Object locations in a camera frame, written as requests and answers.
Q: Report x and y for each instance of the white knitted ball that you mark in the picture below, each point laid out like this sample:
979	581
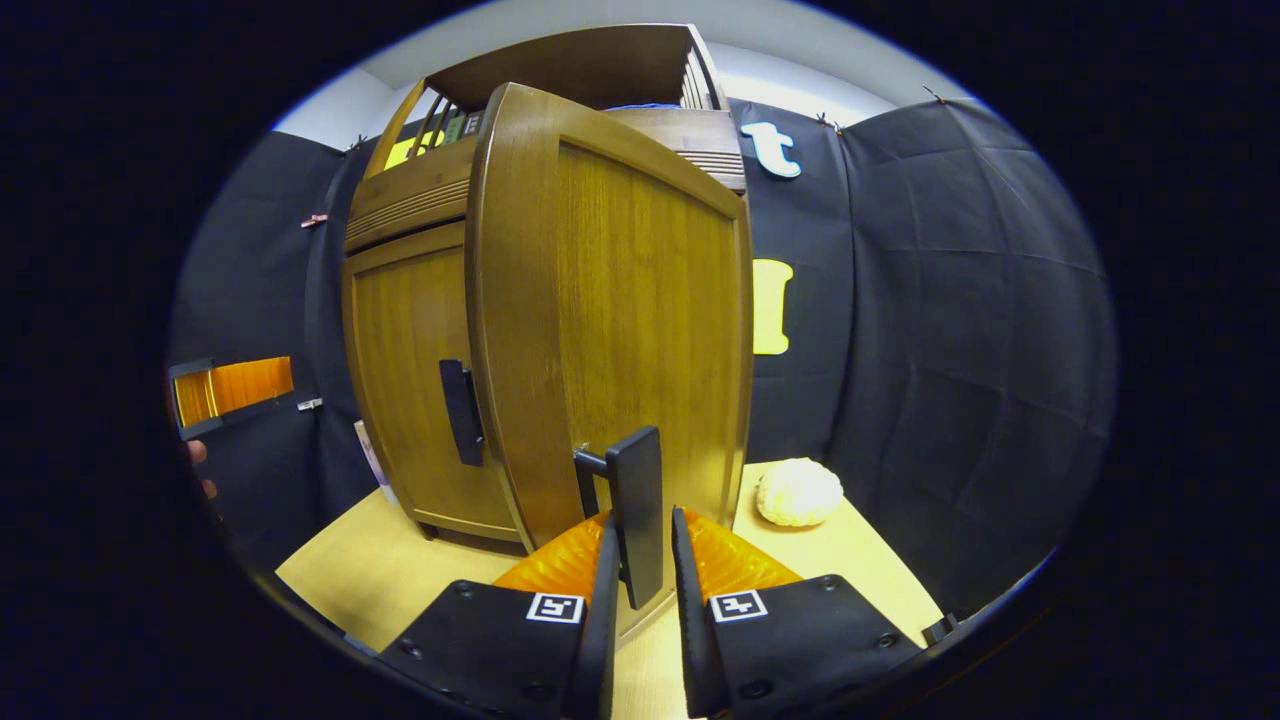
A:
800	492

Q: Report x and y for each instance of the wooden double-door shoe cabinet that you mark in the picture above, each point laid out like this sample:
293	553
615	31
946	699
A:
600	60

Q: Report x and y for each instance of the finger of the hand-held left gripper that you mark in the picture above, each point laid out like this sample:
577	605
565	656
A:
235	388

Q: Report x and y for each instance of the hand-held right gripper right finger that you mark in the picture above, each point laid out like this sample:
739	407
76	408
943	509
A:
692	640

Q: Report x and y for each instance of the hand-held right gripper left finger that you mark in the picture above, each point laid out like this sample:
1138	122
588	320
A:
590	640

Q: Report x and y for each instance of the black backdrop cloth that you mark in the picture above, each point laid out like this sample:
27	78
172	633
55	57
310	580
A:
950	350

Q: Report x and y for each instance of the dark brown book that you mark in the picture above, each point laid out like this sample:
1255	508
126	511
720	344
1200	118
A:
473	124

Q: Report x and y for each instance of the wooden cabinet door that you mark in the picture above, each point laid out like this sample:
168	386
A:
410	350
640	320

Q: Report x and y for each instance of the green book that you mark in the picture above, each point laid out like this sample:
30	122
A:
455	130

